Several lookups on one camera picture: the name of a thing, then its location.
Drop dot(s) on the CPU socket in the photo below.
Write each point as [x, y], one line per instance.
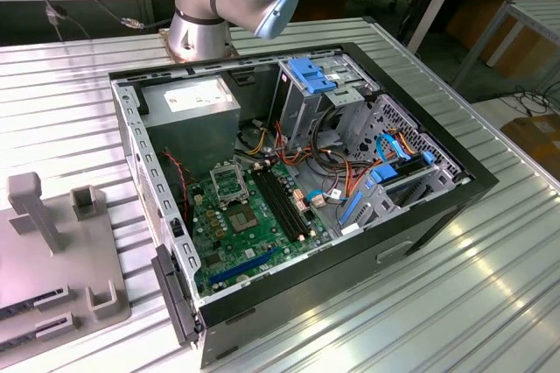
[240, 217]

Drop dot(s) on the black RAM slot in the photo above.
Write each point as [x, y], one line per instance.
[285, 202]
[291, 202]
[278, 202]
[272, 202]

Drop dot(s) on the metal drive cage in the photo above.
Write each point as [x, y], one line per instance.
[297, 114]

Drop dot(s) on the green motherboard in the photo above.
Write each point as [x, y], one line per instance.
[262, 244]

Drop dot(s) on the grey power supply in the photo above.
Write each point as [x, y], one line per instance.
[192, 141]

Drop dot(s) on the blue drive latch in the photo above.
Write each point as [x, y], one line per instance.
[308, 75]

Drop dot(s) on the hard disk in blue carrier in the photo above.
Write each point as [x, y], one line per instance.
[385, 173]

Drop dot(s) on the blue expansion slot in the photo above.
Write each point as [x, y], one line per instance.
[245, 265]

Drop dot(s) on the open black PC case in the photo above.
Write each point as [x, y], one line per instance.
[306, 303]

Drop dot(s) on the black card retention latch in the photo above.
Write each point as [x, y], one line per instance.
[175, 294]

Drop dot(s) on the grey parts rack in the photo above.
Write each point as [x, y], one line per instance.
[65, 268]

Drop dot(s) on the brown cardboard box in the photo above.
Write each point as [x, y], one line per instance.
[538, 136]
[525, 53]

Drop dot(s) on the blue plastic disk rail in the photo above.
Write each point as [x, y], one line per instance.
[350, 211]

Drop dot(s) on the grey metal frame table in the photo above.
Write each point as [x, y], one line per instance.
[538, 11]

